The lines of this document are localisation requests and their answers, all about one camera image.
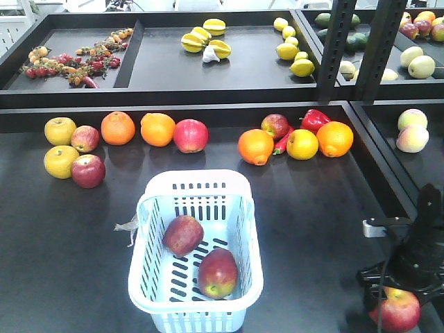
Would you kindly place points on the red apple front left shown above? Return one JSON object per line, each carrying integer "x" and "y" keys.
{"x": 88, "y": 171}

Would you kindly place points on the yellow round fruit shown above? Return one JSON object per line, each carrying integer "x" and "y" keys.
{"x": 302, "y": 144}

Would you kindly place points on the small red apple back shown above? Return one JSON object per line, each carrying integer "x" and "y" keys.
{"x": 276, "y": 125}

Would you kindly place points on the white garlic bulb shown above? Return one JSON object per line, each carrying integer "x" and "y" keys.
{"x": 209, "y": 55}

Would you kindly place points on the yellow starfruit top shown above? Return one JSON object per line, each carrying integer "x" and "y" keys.
{"x": 214, "y": 26}

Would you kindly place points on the yellow fruit left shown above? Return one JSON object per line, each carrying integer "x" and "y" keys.
{"x": 59, "y": 159}

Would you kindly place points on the pale green pear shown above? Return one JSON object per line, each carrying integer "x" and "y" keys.
{"x": 421, "y": 67}
{"x": 409, "y": 54}

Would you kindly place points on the light blue plastic basket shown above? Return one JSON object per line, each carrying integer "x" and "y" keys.
{"x": 165, "y": 286}

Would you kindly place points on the pale peach back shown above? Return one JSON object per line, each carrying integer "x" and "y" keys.
{"x": 412, "y": 116}

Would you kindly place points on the red chili pepper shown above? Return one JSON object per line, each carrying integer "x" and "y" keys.
{"x": 281, "y": 146}

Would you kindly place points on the pale peach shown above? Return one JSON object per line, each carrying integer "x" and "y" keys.
{"x": 412, "y": 139}
{"x": 412, "y": 116}

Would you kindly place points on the pale green pear front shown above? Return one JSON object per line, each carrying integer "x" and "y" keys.
{"x": 421, "y": 67}

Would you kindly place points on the red bell pepper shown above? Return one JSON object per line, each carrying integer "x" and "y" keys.
{"x": 313, "y": 120}

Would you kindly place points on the pale green pear back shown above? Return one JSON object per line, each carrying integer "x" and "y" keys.
{"x": 409, "y": 54}

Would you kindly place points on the red yellow apple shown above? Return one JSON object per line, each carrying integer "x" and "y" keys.
{"x": 401, "y": 310}

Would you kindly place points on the black wooden produce stand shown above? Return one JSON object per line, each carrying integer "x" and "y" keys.
{"x": 63, "y": 266}

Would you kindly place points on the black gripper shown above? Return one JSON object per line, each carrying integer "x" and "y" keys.
{"x": 416, "y": 264}

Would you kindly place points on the pale peach front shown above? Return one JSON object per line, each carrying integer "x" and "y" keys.
{"x": 412, "y": 139}

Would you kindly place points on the orange with stem nub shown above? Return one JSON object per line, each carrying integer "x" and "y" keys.
{"x": 255, "y": 146}

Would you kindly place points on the large red apple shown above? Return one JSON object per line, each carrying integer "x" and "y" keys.
{"x": 190, "y": 136}

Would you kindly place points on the dark red apple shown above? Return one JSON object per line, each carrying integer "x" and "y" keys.
{"x": 217, "y": 274}
{"x": 183, "y": 235}

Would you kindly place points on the orange far left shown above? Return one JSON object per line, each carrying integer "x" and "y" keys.
{"x": 117, "y": 128}

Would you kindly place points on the round orange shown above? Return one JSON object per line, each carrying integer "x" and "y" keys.
{"x": 335, "y": 139}

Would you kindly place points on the yellow apple back left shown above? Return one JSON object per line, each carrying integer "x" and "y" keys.
{"x": 58, "y": 130}

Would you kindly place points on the small red apple behind gripper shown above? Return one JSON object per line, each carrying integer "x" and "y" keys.
{"x": 85, "y": 139}

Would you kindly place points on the dark red apple top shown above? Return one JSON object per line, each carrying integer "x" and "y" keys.
{"x": 217, "y": 274}

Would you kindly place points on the cherry tomato pile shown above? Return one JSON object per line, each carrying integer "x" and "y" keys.
{"x": 80, "y": 68}

